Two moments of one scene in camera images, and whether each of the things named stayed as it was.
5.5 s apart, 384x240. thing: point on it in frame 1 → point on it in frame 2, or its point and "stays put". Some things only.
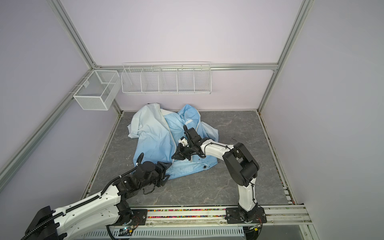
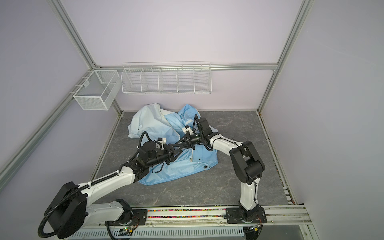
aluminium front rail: (212, 216) stays put
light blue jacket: (157, 132) stays put
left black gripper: (162, 171) → (169, 149)
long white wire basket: (170, 77) stays put
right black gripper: (179, 154) → (187, 140)
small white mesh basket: (99, 91) stays put
